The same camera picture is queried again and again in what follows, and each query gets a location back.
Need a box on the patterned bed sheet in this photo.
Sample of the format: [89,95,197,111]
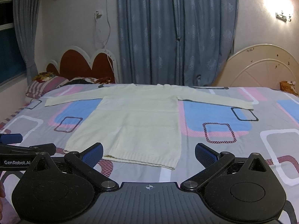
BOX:
[1,84,298,223]

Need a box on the cream round headboard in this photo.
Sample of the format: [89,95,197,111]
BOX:
[213,43,298,90]

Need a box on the white hanging cable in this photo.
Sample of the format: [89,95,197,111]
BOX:
[94,0,116,73]

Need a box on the wall lamp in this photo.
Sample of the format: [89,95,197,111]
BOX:
[275,11,292,23]

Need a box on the striped pink pillow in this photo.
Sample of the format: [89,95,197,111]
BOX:
[25,76,69,99]

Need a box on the dark floral blanket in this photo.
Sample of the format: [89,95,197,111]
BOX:
[59,77,112,87]

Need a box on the grey window curtain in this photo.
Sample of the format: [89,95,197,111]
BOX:
[13,0,40,84]

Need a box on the red heart-shaped headboard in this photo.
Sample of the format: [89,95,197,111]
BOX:
[46,46,118,83]

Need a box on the blue curtain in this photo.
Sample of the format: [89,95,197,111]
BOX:
[117,0,239,86]

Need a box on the person's left hand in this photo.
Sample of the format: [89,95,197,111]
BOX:
[0,181,6,220]

